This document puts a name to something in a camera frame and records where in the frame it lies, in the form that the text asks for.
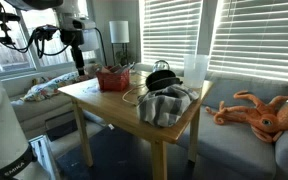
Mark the wooden table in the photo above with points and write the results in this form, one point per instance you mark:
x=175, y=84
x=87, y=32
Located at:
x=117, y=106

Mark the floral cushion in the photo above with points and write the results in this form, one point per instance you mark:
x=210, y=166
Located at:
x=47, y=88

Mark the white metal robot stand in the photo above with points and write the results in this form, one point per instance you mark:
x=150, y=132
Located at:
x=44, y=156

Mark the wide wooden plank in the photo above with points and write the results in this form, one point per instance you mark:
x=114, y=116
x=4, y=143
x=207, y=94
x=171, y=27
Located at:
x=110, y=69

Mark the wide white window blind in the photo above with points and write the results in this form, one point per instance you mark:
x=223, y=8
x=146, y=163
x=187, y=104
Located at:
x=260, y=36

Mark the grey window bench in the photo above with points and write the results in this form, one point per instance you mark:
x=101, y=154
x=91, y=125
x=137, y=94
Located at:
x=37, y=111

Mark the orange octopus plush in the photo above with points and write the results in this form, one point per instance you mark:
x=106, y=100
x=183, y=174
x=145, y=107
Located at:
x=264, y=120

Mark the narrow white window blind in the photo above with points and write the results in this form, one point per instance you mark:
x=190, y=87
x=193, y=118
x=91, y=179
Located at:
x=170, y=30

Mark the green house plant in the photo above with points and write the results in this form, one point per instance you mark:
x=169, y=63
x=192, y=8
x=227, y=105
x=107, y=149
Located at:
x=122, y=58

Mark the white shade floor lamp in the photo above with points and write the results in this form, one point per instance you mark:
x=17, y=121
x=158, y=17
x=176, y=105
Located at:
x=119, y=31

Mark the blue white striped cloth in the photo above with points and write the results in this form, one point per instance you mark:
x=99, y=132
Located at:
x=165, y=105

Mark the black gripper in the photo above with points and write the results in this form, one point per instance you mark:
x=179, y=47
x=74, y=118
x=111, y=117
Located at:
x=77, y=55

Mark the clear glass dome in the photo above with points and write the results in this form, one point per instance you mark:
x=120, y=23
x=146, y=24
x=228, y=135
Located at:
x=161, y=65

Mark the red woven basket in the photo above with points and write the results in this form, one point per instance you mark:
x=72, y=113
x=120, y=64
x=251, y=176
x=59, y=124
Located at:
x=113, y=81

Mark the blue rug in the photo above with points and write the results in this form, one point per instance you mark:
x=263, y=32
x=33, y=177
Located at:
x=117, y=156

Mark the grey sofa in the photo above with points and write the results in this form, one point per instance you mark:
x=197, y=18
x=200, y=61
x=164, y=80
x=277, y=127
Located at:
x=234, y=143

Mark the dark box under bench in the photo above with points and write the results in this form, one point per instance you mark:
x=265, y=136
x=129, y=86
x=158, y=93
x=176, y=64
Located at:
x=61, y=126

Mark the clear plastic container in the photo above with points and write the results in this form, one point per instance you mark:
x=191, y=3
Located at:
x=196, y=71

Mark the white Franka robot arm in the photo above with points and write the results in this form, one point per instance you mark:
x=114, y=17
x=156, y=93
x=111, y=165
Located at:
x=0, y=133

